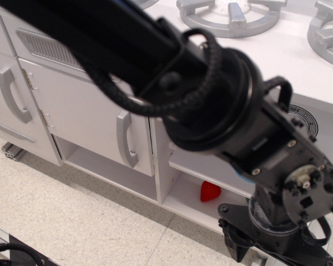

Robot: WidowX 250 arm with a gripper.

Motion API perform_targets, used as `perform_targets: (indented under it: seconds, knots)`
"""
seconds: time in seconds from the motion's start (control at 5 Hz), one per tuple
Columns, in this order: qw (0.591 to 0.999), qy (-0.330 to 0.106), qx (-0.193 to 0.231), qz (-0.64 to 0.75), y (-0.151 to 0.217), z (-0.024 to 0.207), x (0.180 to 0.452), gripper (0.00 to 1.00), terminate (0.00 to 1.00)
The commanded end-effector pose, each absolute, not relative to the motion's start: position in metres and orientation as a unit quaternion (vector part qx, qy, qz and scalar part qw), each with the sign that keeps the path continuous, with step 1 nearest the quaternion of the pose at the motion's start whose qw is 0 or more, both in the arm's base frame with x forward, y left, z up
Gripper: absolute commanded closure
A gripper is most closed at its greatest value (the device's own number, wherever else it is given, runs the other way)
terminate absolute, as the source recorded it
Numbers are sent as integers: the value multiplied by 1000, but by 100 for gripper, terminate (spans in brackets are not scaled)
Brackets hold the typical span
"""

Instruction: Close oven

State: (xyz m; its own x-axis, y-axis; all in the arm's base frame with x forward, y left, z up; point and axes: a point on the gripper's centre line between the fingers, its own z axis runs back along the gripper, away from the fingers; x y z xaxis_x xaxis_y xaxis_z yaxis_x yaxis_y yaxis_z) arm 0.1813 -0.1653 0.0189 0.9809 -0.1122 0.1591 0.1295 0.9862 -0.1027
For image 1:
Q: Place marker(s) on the silver left stove burner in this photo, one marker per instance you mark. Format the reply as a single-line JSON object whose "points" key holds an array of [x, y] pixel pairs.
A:
{"points": [[231, 19]]}

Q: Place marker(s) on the grey cabinet door handle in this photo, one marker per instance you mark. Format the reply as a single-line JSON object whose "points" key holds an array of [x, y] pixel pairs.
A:
{"points": [[123, 122]]}

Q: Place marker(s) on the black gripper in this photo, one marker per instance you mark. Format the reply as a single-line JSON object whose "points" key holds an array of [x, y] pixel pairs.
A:
{"points": [[295, 247]]}

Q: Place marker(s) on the white toy kitchen unit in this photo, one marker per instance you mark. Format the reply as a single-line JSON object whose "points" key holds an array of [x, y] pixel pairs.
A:
{"points": [[178, 174]]}

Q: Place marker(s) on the grey vent grille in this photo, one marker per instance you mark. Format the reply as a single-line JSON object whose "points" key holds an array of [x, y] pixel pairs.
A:
{"points": [[47, 48]]}

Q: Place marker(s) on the red toy strawberry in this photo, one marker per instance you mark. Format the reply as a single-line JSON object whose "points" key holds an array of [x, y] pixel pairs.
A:
{"points": [[209, 191]]}

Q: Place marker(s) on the silver stove burner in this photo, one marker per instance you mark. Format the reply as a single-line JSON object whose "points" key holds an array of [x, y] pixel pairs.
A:
{"points": [[326, 33], [231, 19]]}

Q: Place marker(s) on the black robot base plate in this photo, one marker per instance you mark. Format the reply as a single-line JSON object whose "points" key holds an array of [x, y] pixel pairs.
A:
{"points": [[22, 254]]}

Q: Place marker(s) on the light blue toy plate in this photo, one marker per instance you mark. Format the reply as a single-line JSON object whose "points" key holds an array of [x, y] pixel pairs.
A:
{"points": [[242, 176]]}

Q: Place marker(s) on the silver right stove burner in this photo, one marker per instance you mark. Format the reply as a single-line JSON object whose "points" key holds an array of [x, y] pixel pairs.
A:
{"points": [[326, 33]]}

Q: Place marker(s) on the grey right timer knob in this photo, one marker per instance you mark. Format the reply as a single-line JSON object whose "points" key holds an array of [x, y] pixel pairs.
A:
{"points": [[306, 118]]}

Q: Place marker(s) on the grey far left handle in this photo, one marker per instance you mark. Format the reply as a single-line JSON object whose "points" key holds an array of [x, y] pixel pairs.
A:
{"points": [[6, 80]]}

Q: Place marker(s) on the aluminium frame extrusion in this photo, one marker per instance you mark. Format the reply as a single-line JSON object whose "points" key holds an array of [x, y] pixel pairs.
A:
{"points": [[13, 152]]}

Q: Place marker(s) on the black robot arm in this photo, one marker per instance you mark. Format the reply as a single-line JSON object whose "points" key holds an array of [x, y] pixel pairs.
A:
{"points": [[211, 99]]}

